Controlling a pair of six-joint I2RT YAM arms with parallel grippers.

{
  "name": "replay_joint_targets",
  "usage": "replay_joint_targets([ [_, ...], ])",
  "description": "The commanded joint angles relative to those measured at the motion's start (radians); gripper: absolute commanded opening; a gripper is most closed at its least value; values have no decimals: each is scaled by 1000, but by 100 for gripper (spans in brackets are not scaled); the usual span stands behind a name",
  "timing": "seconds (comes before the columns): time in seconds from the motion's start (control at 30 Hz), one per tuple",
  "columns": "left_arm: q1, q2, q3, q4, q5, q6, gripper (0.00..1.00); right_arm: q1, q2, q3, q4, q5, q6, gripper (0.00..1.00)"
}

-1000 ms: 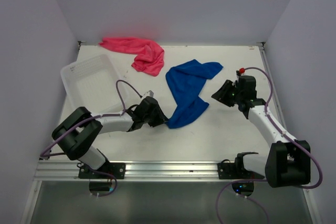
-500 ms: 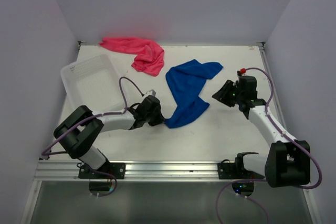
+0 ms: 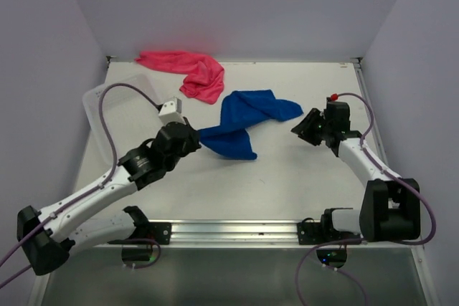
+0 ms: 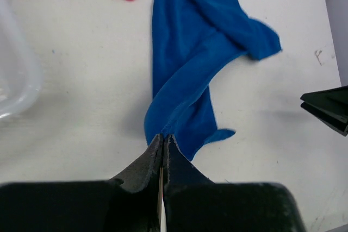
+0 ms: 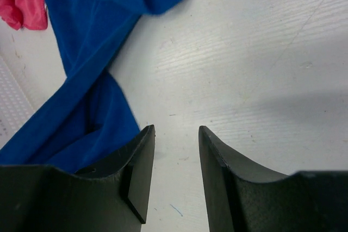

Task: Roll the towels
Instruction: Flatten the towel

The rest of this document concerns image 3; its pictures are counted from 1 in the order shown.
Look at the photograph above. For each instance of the aluminium rail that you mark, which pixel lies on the aluminium rail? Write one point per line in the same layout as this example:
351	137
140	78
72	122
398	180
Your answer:
233	234
376	136

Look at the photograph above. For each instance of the blue towel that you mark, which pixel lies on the blue towel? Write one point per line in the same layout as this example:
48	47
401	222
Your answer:
239	111

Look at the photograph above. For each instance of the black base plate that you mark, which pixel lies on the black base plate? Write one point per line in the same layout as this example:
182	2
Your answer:
160	231
312	232

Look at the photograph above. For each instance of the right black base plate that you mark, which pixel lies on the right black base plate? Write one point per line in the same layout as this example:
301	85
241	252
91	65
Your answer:
312	232

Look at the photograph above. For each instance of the pink towel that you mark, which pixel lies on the pink towel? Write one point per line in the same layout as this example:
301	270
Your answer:
204	76

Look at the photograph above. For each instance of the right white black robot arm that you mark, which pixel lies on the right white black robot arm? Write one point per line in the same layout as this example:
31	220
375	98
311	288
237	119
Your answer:
390	208

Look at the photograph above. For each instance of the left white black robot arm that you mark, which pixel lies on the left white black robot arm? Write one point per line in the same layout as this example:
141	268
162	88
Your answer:
49	236

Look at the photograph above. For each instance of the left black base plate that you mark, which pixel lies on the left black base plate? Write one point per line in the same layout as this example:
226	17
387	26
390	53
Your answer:
160	231

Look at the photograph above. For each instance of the front aluminium rail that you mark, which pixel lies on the front aluminium rail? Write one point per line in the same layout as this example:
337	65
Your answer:
233	234

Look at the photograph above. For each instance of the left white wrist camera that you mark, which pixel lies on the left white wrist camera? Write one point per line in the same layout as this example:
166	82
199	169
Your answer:
170	111

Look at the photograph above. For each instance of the right aluminium rail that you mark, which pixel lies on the right aluminium rail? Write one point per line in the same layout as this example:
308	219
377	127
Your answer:
376	136

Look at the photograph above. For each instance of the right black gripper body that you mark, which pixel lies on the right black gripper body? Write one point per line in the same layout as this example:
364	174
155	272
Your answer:
328	128

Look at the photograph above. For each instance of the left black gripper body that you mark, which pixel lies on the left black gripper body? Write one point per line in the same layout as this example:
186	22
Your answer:
191	145

